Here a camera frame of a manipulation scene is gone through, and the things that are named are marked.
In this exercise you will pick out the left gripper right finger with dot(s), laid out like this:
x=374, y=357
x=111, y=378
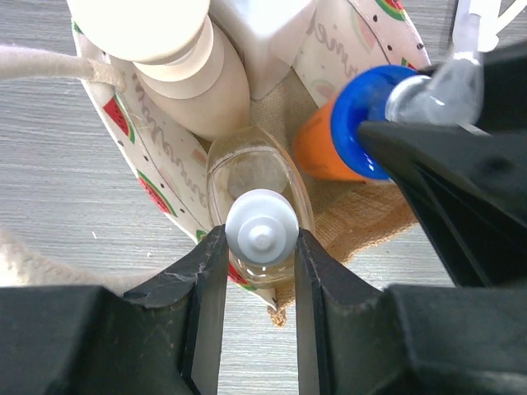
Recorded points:
x=325, y=292

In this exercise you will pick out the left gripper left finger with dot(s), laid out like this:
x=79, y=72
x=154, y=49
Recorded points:
x=184, y=308

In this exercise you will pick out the white bottle dark cap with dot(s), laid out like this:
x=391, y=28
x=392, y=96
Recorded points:
x=267, y=35

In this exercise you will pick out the orange bottle blue pump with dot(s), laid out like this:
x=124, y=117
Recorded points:
x=327, y=146

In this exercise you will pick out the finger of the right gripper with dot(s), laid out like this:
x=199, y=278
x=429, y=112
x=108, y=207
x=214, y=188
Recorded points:
x=467, y=190

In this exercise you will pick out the clear bottle white cap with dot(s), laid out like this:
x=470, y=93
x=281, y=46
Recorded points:
x=256, y=192

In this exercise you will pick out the beige bottle round cap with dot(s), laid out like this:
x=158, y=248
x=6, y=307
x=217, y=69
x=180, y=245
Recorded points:
x=184, y=62

